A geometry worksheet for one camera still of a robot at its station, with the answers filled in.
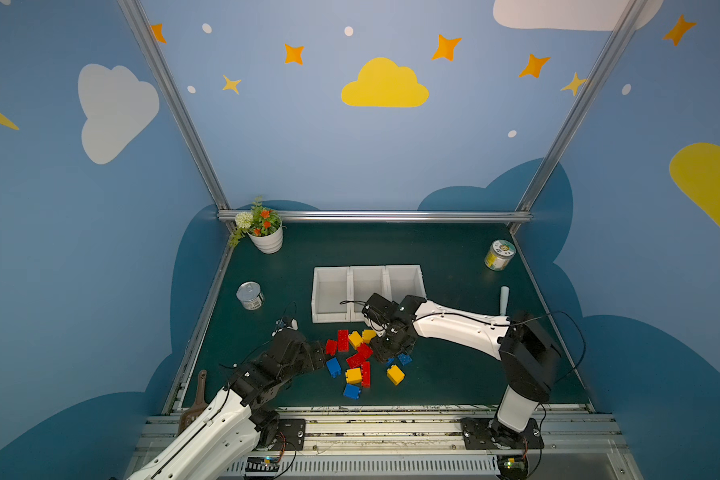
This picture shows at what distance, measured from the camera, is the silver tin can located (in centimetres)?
97

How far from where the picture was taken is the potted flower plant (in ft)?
3.37

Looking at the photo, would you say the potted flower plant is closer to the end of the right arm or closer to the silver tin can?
the silver tin can
